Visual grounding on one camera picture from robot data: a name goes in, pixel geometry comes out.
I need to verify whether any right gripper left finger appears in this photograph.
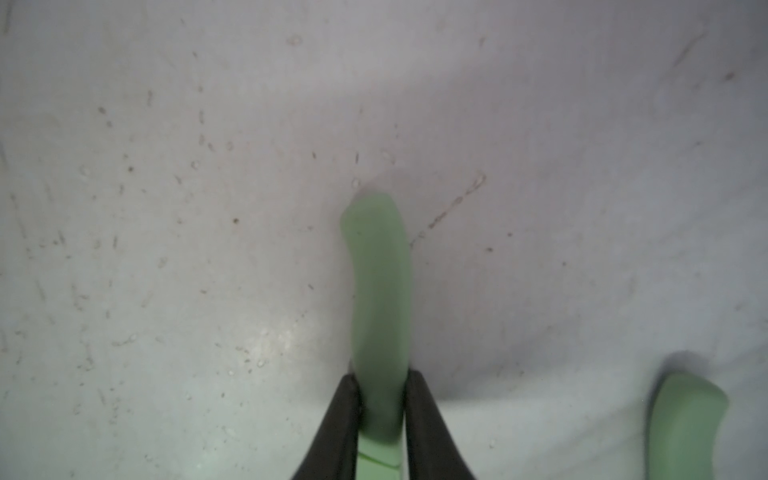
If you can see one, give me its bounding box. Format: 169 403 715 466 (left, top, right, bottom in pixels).
292 373 362 480

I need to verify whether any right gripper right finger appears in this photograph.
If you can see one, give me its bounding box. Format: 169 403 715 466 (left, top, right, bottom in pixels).
404 369 475 480

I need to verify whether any light green fruit knife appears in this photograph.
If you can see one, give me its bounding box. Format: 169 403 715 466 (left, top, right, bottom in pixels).
645 372 729 480
340 193 411 479

